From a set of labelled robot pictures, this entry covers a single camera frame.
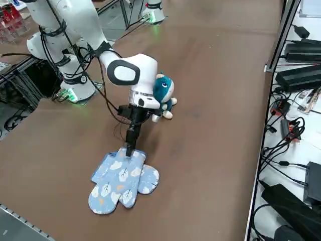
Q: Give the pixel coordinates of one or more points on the clear acrylic shelf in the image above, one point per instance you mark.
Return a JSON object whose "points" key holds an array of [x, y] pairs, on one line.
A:
{"points": [[12, 25]]}

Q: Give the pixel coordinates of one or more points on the black wrist adapter box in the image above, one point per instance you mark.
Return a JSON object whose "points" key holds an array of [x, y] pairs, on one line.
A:
{"points": [[124, 110]]}

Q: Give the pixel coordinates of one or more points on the printed paper cards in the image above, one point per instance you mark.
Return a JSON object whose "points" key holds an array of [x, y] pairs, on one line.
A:
{"points": [[309, 100]]}

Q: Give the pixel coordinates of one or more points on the black adapter red plugs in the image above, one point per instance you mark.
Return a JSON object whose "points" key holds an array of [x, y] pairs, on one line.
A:
{"points": [[284, 128]]}

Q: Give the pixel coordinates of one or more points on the aluminium camera post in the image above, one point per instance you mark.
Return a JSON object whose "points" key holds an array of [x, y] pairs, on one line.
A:
{"points": [[283, 32]]}

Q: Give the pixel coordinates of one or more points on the small blue plush doll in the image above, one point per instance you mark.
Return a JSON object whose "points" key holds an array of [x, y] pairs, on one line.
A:
{"points": [[164, 88]]}

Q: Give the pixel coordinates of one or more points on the grey aluminium rail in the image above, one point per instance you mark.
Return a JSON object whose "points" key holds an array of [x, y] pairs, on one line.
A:
{"points": [[15, 226]]}

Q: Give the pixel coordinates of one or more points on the black box power adapter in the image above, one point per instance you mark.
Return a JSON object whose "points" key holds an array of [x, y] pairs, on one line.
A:
{"points": [[313, 183]]}

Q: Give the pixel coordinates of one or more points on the blue patterned oven mitt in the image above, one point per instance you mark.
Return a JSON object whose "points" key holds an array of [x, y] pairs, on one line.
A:
{"points": [[150, 178], [113, 180]]}

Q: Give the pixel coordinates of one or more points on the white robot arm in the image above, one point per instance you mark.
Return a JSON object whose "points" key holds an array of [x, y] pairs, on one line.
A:
{"points": [[155, 12], [75, 20]]}

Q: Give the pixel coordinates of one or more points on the ribbed black power brick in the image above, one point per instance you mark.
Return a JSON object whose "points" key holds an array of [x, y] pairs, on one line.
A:
{"points": [[298, 77]]}

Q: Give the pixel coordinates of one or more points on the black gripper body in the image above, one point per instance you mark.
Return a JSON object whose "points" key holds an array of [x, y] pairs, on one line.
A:
{"points": [[138, 115]]}

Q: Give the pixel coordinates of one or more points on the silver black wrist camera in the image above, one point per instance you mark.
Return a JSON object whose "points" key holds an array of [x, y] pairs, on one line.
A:
{"points": [[156, 118]]}

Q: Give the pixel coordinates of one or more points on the black device orange plugs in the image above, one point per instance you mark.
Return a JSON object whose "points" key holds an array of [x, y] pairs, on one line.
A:
{"points": [[281, 108]]}

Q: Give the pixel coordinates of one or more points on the white post bracket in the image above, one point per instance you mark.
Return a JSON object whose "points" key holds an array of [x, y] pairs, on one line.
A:
{"points": [[270, 68]]}

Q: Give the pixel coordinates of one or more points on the long black power brick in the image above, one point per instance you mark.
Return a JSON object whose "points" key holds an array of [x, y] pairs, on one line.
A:
{"points": [[288, 208]]}

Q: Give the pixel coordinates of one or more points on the black metal frame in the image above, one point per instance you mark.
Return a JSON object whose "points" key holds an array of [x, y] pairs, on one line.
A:
{"points": [[37, 80]]}

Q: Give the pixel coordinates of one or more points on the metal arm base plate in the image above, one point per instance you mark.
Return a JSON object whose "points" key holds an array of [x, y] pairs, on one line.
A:
{"points": [[96, 86]]}

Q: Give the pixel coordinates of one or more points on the small black adapter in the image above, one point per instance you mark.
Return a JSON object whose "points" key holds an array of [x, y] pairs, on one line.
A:
{"points": [[302, 31]]}

